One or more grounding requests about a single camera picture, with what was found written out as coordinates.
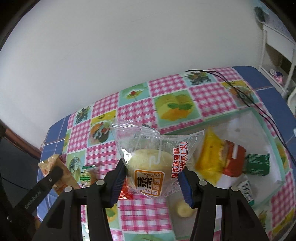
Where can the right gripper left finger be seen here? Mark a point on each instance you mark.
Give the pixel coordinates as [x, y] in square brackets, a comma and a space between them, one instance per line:
[63, 220]

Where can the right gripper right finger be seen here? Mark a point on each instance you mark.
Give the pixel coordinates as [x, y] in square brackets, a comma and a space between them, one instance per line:
[239, 221]

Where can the yellow orange snack bag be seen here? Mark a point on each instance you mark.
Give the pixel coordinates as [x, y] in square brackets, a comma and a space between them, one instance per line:
[66, 180]

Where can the red gold snack packet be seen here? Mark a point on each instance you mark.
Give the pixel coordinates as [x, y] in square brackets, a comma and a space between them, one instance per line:
[127, 190]

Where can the steamed cake clear packet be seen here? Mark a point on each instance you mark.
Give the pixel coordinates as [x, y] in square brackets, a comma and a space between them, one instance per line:
[153, 161]

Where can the green white corn packet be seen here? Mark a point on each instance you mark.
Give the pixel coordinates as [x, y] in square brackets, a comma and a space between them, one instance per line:
[246, 190]

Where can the green clear cookie packet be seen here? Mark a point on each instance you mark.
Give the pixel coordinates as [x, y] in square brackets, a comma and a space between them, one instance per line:
[88, 176]

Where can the round yellow cake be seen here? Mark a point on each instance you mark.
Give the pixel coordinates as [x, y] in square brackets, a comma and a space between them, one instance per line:
[183, 210]

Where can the dark green small packet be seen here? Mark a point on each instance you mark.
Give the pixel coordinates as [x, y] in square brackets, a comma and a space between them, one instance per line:
[256, 164]

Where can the yellow jelly packet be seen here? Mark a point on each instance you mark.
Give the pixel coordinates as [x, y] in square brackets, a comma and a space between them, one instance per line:
[212, 158]

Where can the red snack packet in tray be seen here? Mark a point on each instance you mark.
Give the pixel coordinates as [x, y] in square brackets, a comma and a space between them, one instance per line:
[235, 160]

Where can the blue plaid bed sheet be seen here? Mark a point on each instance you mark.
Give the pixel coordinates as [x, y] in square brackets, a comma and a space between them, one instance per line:
[266, 92]

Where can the pink checkered fruit tablecloth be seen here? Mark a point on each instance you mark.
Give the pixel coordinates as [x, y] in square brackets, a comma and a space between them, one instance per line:
[143, 120]

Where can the white storage tray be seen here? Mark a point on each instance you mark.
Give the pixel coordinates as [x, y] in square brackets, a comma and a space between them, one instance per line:
[237, 177]

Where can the white shelf unit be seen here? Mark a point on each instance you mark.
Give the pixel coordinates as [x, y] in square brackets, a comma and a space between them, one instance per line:
[277, 61]

